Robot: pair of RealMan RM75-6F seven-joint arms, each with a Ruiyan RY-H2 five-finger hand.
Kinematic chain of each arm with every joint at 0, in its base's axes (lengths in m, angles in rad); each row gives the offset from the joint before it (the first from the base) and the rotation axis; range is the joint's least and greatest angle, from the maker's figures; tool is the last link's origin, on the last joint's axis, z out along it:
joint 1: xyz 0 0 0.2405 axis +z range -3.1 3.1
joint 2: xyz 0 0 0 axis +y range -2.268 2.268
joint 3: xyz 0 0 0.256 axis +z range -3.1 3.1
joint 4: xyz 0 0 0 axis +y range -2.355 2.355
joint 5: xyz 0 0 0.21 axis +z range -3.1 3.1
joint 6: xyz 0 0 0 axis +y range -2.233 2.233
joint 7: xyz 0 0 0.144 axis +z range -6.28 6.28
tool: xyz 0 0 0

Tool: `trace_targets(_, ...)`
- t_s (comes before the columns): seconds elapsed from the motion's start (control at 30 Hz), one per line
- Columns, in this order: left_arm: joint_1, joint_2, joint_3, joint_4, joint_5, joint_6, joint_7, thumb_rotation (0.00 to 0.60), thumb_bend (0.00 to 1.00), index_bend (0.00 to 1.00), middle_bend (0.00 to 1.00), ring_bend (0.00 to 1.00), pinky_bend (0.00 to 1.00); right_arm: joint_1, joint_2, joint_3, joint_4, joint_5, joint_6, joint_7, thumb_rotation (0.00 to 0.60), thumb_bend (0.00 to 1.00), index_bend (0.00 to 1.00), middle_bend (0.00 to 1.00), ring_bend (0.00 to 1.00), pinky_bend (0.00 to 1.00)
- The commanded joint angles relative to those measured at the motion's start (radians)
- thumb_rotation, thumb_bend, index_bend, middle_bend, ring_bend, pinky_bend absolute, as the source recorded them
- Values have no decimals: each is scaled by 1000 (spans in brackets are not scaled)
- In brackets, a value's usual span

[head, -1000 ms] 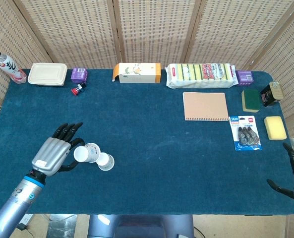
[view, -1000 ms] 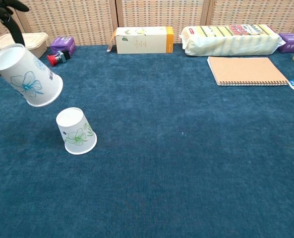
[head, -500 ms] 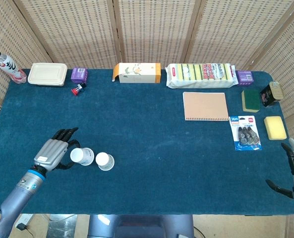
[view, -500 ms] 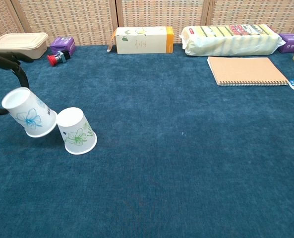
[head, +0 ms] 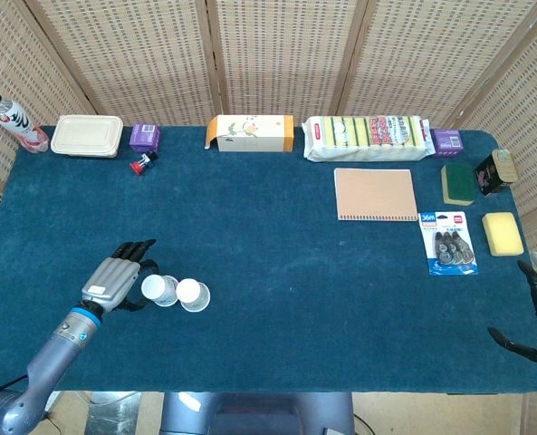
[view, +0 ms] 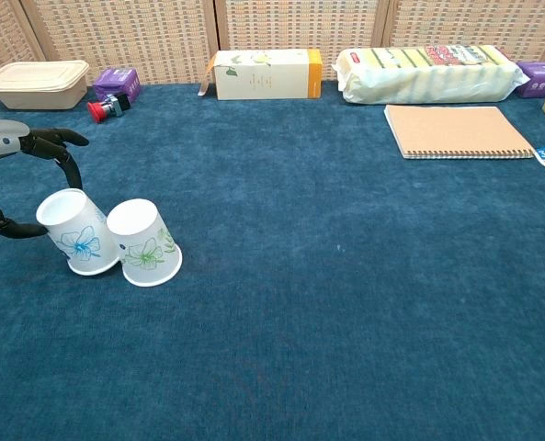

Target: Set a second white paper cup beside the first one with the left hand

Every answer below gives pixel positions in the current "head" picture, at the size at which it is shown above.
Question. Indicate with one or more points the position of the red black small stamp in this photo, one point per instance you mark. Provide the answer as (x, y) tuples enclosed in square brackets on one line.
[(142, 164)]

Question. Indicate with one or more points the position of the blue table cloth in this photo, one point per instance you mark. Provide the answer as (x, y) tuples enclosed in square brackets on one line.
[(268, 272)]

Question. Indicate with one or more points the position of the purple small box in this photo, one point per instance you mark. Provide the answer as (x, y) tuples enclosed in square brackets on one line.
[(447, 142), (143, 138)]

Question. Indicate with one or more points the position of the white power strip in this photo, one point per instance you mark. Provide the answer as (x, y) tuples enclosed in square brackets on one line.
[(54, 401)]

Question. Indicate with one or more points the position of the tan spiral notebook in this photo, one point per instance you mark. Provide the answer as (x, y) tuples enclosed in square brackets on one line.
[(374, 195)]

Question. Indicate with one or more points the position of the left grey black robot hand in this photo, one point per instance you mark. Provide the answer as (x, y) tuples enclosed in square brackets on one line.
[(110, 283)]

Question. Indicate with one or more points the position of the white paper cup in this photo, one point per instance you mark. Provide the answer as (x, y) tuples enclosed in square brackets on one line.
[(194, 295), (158, 290)]

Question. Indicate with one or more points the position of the pack of yellow sponges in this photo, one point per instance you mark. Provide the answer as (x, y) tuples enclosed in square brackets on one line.
[(363, 140)]

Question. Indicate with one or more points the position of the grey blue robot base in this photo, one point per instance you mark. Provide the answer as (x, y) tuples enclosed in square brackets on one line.
[(259, 414)]

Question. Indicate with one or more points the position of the blue correction tape pack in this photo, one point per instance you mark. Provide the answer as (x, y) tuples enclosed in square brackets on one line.
[(449, 244)]

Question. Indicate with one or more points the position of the shiny metal plate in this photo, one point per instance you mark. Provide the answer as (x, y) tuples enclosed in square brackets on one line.
[(114, 414)]

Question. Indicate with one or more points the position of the beige lidded food container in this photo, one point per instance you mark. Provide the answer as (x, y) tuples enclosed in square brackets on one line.
[(87, 135)]

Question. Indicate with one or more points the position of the clear bottle black cap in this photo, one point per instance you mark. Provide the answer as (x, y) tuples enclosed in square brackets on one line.
[(14, 120)]

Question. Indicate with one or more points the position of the green yellow scouring sponge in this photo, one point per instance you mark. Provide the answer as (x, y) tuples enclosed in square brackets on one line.
[(458, 181)]

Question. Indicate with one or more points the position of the white orange tissue box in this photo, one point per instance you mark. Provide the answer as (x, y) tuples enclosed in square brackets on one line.
[(254, 136)]

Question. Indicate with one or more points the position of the woven bamboo folding screen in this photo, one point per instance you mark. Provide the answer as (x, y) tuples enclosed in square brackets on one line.
[(277, 54)]

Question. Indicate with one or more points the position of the black tin gold lid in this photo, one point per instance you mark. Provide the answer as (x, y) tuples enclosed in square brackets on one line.
[(490, 176)]

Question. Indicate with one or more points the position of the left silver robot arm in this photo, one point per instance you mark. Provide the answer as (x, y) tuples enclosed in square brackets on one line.
[(50, 358)]

